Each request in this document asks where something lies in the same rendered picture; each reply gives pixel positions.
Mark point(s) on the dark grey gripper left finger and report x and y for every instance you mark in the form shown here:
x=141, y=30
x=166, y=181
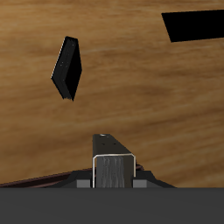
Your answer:
x=83, y=183

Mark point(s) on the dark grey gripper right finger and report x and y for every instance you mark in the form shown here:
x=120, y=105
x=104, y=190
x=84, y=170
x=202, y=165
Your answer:
x=140, y=183

